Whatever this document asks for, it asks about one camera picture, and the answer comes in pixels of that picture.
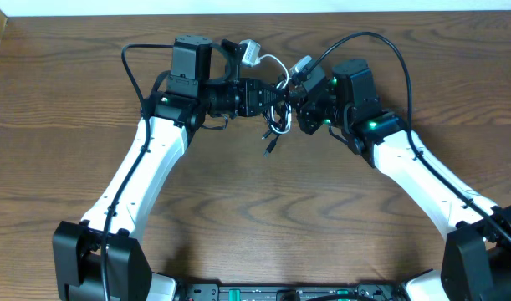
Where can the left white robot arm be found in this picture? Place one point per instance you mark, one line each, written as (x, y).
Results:
(100, 257)

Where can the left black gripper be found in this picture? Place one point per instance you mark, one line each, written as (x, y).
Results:
(248, 92)

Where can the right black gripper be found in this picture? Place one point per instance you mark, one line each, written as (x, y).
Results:
(308, 124)

